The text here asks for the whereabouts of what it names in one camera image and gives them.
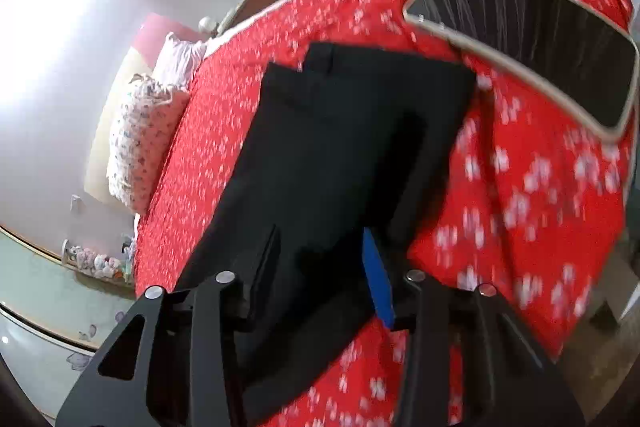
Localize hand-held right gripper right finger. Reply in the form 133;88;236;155
363;228;586;427

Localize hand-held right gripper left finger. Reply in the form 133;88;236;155
55;224;281;427

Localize black pants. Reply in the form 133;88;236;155
175;42;478;427

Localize row of plush toys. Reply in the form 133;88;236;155
62;239;136;284

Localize red floral bedspread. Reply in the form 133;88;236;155
134;0;636;427

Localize white floral pillow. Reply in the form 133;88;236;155
106;74;191;214

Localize flower print wardrobe door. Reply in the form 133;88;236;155
0;227;136;350
0;302;101;415

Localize pink pillow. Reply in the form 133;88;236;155
152;32;208;90

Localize cream and pink headboard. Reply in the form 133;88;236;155
82;13;201;208

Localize nightstand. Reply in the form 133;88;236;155
216;0;263;38

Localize black mat with beige trim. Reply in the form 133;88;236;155
402;0;640;142

